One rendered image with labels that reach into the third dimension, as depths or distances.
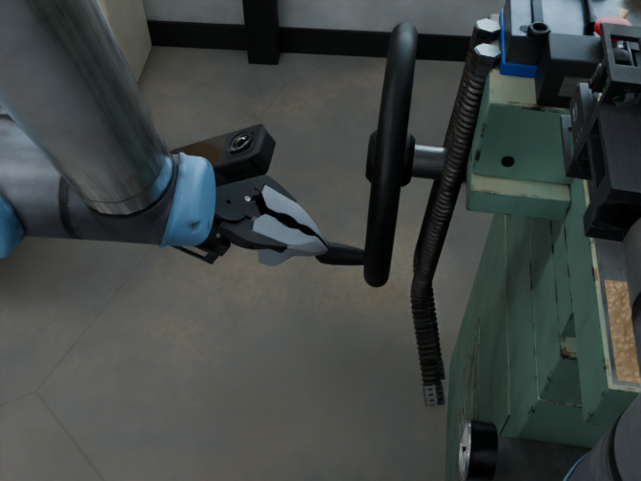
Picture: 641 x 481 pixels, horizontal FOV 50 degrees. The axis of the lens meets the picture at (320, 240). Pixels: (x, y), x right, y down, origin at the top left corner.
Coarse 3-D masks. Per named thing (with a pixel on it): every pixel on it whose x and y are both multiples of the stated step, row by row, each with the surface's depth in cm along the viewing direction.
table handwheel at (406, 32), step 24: (408, 24) 70; (408, 48) 66; (384, 72) 65; (408, 72) 64; (384, 96) 63; (408, 96) 63; (384, 120) 62; (384, 144) 62; (408, 144) 74; (384, 168) 62; (408, 168) 74; (432, 168) 74; (384, 192) 63; (384, 216) 64; (384, 240) 66; (384, 264) 68
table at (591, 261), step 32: (640, 0) 80; (480, 192) 65; (512, 192) 65; (544, 192) 65; (576, 192) 63; (576, 224) 62; (576, 256) 61; (608, 256) 56; (576, 288) 60; (576, 320) 58; (608, 320) 52; (608, 352) 51; (608, 384) 49; (640, 384) 49; (608, 416) 52
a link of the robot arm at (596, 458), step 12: (612, 432) 32; (600, 444) 34; (612, 444) 31; (588, 456) 35; (600, 456) 33; (612, 456) 31; (576, 468) 38; (588, 468) 34; (600, 468) 32; (612, 468) 31; (564, 480) 38; (576, 480) 34; (588, 480) 33; (600, 480) 32; (612, 480) 31
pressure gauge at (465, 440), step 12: (468, 420) 70; (468, 432) 69; (480, 432) 69; (492, 432) 69; (468, 444) 68; (480, 444) 68; (492, 444) 68; (468, 456) 68; (480, 456) 68; (492, 456) 68; (468, 468) 68; (480, 468) 68; (492, 468) 68; (468, 480) 70; (480, 480) 69
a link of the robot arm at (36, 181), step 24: (0, 120) 58; (0, 144) 56; (24, 144) 57; (0, 168) 54; (24, 168) 54; (48, 168) 54; (0, 192) 53; (24, 192) 53; (48, 192) 53; (0, 216) 52; (24, 216) 54; (48, 216) 54; (0, 240) 53
